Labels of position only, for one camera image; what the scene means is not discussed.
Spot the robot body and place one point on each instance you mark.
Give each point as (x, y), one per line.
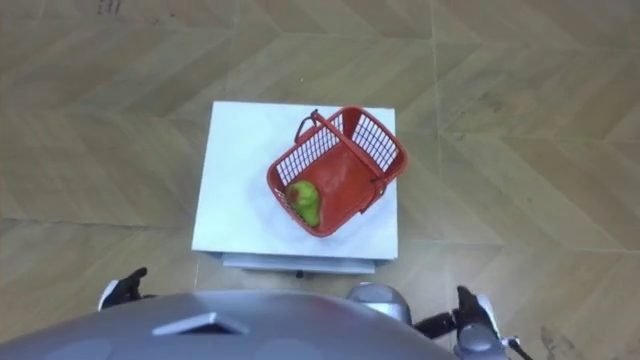
(225, 340)

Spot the white bedside cabinet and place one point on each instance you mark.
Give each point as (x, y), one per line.
(235, 200)

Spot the red plastic basket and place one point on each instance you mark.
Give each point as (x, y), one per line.
(345, 175)

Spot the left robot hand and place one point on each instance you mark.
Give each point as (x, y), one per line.
(125, 290)

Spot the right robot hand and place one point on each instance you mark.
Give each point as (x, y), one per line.
(472, 310)

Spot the green pear soft toy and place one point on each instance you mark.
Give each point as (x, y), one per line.
(306, 200)

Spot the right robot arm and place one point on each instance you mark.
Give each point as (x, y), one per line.
(475, 345)

